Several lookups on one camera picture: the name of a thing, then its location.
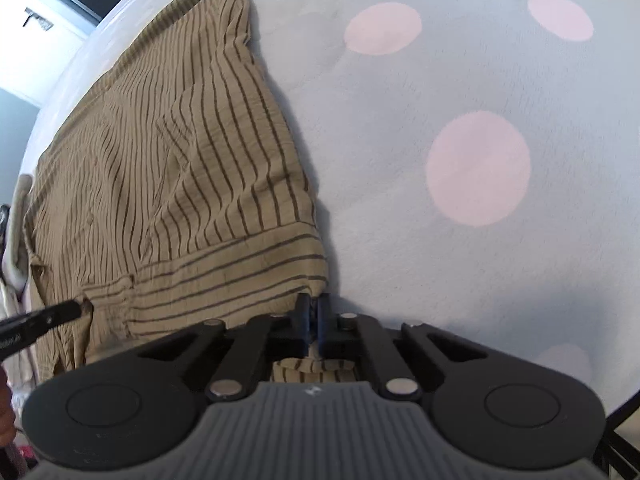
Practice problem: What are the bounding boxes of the brown striped shirt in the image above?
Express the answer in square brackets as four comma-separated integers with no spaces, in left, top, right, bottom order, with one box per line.
[24,0,329,380]

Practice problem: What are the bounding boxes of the white folded towel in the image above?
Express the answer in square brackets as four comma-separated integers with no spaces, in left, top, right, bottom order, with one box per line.
[1,174,39,415]

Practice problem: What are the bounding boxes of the polka dot bed sheet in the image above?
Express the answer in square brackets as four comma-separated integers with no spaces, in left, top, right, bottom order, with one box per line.
[24,0,639,410]

